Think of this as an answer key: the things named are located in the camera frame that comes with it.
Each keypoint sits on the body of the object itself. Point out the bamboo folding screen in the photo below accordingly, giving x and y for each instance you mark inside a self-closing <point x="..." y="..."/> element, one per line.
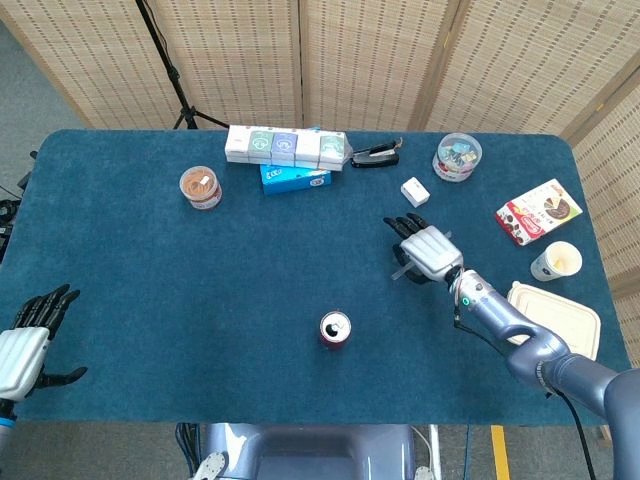
<point x="350" y="60"/>

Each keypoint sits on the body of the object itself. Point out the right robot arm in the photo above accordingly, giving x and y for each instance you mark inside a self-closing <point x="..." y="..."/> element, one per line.
<point x="550" y="360"/>

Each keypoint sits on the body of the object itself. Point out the grey-blue robot torso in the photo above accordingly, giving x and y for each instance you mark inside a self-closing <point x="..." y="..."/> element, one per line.
<point x="310" y="450"/>

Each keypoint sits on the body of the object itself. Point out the blue tissue box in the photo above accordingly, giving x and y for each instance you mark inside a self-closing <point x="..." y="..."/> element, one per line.
<point x="290" y="182"/>

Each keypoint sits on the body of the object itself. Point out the beige lidded lunch box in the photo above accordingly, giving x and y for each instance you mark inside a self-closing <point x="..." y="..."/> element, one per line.
<point x="565" y="315"/>

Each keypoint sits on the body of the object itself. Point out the white paper cup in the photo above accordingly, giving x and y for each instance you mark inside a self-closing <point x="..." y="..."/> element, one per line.
<point x="557" y="262"/>

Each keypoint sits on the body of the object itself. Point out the blue felt table cover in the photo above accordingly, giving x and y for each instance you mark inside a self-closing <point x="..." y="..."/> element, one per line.
<point x="150" y="300"/>

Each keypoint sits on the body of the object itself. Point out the clear jar of binder clips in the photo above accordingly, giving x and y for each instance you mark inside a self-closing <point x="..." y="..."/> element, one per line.
<point x="456" y="157"/>

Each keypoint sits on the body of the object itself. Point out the white tissue multipack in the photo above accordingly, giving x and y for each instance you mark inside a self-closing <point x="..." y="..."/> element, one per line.
<point x="285" y="147"/>

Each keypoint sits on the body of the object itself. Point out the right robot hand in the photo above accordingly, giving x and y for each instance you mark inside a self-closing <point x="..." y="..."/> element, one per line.
<point x="432" y="250"/>

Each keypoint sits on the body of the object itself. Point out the black tripod stand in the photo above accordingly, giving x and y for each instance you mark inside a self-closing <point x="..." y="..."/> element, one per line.
<point x="172" y="75"/>

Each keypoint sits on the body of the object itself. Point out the small white box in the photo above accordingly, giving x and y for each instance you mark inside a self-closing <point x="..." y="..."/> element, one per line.
<point x="415" y="191"/>

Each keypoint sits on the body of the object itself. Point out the red soda can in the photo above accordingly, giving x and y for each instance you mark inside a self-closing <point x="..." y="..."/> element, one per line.
<point x="334" y="331"/>

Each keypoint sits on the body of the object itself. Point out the clear jar of rubber bands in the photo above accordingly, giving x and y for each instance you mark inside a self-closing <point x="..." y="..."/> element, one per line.
<point x="200" y="187"/>

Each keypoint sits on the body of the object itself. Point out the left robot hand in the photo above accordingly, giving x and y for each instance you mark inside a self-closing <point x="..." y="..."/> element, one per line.
<point x="22" y="350"/>

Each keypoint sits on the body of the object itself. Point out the black stapler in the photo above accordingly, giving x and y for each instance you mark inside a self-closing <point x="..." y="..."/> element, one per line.
<point x="372" y="157"/>

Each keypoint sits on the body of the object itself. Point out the black equipment beside table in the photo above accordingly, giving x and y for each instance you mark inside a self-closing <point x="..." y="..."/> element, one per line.
<point x="6" y="210"/>

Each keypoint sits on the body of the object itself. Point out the transparent plastic straw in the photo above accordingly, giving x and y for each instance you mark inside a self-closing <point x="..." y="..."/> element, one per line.
<point x="400" y="274"/>

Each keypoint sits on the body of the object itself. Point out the red and white snack box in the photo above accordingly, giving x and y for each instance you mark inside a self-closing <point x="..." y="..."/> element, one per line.
<point x="537" y="212"/>

